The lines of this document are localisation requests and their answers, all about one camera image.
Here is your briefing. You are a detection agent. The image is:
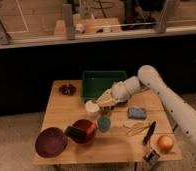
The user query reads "dark grape bunch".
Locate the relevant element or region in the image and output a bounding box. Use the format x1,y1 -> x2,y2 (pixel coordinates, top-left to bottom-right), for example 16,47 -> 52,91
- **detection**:
59,84 -> 76,95

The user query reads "grey post right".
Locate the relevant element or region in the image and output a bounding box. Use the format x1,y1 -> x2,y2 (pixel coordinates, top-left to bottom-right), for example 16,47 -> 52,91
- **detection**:
155,0 -> 176,33

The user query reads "blue plastic cup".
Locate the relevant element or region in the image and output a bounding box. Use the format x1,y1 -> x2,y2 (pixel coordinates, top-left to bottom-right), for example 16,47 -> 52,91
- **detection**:
97,116 -> 111,133

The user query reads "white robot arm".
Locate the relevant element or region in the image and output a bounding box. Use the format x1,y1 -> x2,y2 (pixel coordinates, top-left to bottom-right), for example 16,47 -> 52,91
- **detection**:
96,65 -> 196,148

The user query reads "blue sponge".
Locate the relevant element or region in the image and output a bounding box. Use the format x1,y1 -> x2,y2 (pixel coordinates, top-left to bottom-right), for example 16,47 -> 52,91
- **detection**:
128,107 -> 147,120

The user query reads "wooden table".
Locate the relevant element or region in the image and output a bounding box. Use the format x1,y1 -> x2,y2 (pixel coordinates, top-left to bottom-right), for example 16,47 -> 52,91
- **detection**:
33,80 -> 182,165

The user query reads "orange apple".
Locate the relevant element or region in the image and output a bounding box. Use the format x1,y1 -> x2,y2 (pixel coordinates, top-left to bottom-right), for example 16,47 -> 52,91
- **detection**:
157,135 -> 174,153

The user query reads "dark red plate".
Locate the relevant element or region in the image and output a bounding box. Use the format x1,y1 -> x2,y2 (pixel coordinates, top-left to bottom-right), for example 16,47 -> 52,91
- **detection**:
35,127 -> 68,158

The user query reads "small dark metal cup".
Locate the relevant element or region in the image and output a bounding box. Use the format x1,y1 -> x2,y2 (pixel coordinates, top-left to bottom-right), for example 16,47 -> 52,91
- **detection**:
103,107 -> 114,115

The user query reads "green plastic tray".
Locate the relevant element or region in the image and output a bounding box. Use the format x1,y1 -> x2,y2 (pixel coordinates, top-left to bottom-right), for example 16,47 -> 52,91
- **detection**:
81,70 -> 127,102

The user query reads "metal clamp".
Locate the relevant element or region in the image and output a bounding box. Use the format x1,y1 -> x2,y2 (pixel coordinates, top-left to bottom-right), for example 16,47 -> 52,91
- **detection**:
144,150 -> 160,166

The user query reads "black sponge block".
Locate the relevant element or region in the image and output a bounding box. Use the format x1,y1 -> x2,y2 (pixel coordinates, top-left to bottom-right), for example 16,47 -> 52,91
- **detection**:
65,126 -> 87,140

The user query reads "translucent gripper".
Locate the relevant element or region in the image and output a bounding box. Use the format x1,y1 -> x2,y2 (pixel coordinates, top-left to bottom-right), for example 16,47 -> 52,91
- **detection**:
96,89 -> 117,107

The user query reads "white paper cup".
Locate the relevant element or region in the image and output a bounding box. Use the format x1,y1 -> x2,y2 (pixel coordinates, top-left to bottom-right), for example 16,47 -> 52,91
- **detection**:
85,100 -> 100,117

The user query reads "red bowl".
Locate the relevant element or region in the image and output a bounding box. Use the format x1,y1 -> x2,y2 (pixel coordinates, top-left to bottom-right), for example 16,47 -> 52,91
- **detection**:
73,119 -> 97,144

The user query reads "yellow wooden utensil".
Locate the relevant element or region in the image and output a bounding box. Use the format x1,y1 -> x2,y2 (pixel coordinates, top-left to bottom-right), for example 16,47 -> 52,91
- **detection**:
123,121 -> 151,136

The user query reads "grey post middle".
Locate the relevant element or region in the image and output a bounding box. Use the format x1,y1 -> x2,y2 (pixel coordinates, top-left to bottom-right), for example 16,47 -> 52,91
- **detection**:
63,4 -> 75,40

